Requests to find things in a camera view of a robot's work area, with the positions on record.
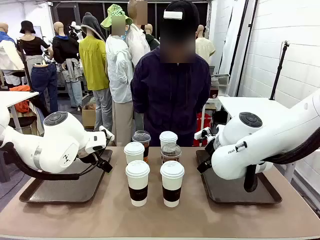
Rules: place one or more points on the white paper cup black sleeve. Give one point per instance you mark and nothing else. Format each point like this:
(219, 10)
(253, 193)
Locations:
(168, 137)
(134, 152)
(172, 175)
(137, 175)

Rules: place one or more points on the mannequin torso in blue jeans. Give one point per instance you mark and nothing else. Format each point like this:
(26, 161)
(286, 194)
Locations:
(45, 80)

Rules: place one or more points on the mannequin yellow top grey hat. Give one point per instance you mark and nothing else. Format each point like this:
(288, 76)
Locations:
(93, 62)

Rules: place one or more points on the cardboard box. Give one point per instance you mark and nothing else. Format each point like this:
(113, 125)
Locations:
(88, 117)

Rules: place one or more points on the tall mannequin in white shirt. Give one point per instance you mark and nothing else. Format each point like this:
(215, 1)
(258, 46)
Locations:
(136, 42)

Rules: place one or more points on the white work table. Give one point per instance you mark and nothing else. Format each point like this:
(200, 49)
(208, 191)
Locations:
(250, 105)

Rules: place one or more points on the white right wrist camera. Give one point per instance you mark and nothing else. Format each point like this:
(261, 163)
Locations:
(201, 133)

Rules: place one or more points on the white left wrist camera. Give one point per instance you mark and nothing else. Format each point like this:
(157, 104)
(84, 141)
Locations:
(106, 132)

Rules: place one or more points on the mannequin white jacket green hat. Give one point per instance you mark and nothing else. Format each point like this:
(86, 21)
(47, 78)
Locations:
(118, 70)

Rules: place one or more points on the person in navy jacket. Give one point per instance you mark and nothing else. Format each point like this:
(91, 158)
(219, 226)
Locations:
(170, 95)

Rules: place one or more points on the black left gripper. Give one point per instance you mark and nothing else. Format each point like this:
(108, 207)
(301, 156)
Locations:
(105, 166)

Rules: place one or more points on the mannequin in black hoodie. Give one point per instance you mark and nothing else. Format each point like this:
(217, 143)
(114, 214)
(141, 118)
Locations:
(63, 47)

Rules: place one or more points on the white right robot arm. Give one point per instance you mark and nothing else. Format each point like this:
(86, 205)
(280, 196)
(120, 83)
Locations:
(262, 142)

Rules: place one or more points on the mannequin black hat black top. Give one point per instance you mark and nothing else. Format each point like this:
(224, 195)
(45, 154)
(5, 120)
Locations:
(32, 45)

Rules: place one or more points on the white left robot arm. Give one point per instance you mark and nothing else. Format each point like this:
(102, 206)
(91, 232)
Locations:
(57, 140)

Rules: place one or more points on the dark brown serving tray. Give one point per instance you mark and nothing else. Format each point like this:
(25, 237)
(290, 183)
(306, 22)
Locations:
(225, 192)
(75, 187)

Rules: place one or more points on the white side table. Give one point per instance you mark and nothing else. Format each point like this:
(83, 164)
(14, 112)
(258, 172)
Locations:
(15, 97)

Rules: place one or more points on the black tripod stand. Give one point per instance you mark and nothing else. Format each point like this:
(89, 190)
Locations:
(277, 75)

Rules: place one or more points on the metal tray rack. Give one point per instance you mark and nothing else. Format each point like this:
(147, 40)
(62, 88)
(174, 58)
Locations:
(221, 76)

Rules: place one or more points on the mannequin in white blue clothes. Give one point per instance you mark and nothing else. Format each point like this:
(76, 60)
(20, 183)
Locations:
(7, 55)

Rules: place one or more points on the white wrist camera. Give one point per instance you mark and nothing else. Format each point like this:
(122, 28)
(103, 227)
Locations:
(201, 133)
(106, 132)

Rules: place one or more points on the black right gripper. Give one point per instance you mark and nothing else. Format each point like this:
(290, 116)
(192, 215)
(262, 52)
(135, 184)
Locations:
(209, 150)

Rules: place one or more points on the orange cloth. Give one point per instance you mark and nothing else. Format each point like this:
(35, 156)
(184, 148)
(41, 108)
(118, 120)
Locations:
(21, 105)

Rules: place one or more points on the mannequin in dark green top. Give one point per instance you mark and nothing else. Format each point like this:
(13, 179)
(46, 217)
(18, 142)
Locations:
(151, 41)

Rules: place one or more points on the black cap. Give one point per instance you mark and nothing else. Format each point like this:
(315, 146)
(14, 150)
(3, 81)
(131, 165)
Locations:
(187, 10)

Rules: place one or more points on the clear plastic iced coffee cup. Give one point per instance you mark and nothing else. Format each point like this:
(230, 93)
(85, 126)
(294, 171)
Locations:
(142, 137)
(171, 152)

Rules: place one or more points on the white tag on cap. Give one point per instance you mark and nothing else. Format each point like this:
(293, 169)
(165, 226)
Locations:
(173, 15)

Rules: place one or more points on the mannequin in cream shirt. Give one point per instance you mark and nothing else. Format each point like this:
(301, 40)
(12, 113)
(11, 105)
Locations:
(203, 47)

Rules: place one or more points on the black diagonal pole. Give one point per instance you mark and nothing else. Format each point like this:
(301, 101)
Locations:
(251, 32)
(239, 37)

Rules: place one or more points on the red bag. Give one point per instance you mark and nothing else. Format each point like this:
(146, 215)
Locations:
(200, 120)

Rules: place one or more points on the glass jar of brown liquid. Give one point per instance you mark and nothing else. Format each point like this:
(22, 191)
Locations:
(214, 93)

